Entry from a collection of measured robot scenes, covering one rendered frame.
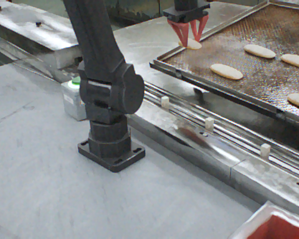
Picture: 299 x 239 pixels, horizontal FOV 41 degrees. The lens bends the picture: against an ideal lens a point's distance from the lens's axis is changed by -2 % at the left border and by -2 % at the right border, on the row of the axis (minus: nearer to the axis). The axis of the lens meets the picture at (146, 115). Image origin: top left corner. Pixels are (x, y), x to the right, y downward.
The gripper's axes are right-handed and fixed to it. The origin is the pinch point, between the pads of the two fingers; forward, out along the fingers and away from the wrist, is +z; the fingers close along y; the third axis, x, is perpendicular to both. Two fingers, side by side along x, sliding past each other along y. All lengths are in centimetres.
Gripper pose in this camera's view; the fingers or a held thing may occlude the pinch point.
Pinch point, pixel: (190, 40)
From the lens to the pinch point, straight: 104.5
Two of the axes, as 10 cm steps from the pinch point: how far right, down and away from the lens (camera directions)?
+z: 1.8, 8.2, 5.4
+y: -8.4, 4.1, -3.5
